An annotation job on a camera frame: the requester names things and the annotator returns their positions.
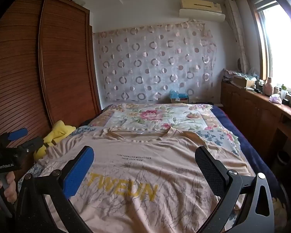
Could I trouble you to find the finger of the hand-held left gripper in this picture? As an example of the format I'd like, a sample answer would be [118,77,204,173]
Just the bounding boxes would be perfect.
[5,128,29,142]
[19,137,44,154]

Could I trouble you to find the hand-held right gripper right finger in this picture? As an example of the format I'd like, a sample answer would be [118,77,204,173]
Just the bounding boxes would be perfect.
[195,146,275,233]

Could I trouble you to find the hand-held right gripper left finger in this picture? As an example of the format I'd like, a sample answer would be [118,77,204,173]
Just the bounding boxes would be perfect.
[16,146,95,233]

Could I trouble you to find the beige printed t-shirt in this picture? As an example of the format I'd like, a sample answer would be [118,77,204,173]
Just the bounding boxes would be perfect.
[37,126,256,233]

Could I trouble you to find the person's left hand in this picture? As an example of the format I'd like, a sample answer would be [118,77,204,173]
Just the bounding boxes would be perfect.
[0,171,18,204]

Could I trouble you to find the blue floral bed sheet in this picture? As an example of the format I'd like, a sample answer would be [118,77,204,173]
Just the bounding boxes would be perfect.
[23,125,242,180]

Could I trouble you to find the navy blue blanket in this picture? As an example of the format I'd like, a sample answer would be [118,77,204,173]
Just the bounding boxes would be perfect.
[212,104,291,214]

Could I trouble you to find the wooden windowsill cabinet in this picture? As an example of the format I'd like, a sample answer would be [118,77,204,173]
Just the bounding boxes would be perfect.
[221,81,291,175]

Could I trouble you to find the dark trash bin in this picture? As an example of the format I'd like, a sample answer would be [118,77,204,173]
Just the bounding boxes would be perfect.
[276,150,290,167]

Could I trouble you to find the blue box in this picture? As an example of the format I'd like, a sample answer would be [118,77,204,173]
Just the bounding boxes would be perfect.
[169,90,190,104]

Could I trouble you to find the wooden louvered wardrobe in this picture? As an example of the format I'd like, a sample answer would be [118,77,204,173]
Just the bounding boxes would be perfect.
[0,0,102,148]

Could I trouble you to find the pink floral quilt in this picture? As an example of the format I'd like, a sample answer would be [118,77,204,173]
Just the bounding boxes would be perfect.
[88,103,233,136]

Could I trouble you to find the cardboard box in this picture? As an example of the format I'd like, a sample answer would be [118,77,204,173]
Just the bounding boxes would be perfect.
[233,75,256,88]

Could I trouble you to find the pink cloth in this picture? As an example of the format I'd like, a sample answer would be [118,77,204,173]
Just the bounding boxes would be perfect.
[269,94,283,104]

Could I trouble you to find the pink bottle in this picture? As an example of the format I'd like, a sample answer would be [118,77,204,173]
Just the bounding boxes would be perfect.
[262,77,274,96]

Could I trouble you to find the patterned window curtain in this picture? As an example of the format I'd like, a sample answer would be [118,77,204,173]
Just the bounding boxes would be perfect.
[224,0,249,73]

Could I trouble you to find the wooden framed window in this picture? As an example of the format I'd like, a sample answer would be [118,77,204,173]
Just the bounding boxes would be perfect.
[247,0,291,97]

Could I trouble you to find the cream air conditioner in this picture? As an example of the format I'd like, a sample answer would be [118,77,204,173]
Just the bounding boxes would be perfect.
[179,0,226,22]

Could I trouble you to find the circle patterned wall curtain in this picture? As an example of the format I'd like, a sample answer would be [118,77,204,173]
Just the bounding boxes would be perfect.
[93,21,217,103]

